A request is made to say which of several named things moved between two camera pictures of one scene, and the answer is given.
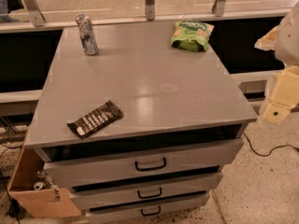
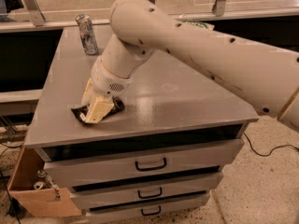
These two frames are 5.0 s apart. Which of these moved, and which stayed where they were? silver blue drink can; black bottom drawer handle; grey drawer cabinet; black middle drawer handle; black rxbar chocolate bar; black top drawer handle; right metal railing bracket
Moved: black rxbar chocolate bar
Stayed: silver blue drink can; grey drawer cabinet; black bottom drawer handle; right metal railing bracket; black top drawer handle; black middle drawer handle
